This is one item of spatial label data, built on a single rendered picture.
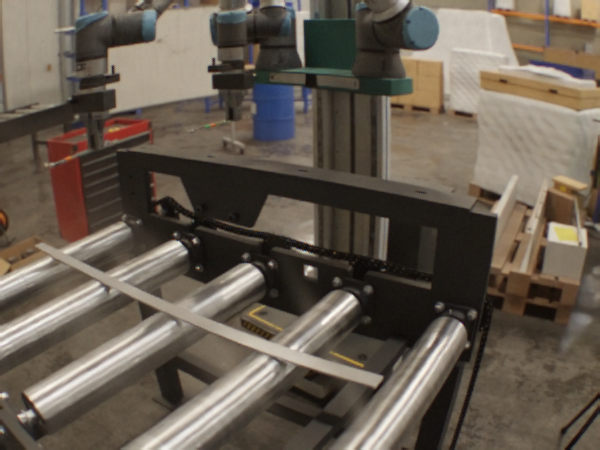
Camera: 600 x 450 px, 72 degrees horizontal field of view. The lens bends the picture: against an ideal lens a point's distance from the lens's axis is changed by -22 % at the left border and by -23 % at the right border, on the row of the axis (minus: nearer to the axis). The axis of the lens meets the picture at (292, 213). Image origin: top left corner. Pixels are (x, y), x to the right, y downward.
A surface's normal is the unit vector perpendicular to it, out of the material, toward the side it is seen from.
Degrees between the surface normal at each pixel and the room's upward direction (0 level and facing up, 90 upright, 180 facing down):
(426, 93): 90
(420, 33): 93
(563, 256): 90
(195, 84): 90
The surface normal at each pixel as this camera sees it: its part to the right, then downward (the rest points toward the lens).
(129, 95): 0.52, 0.30
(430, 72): -0.47, 0.33
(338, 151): -0.67, 0.28
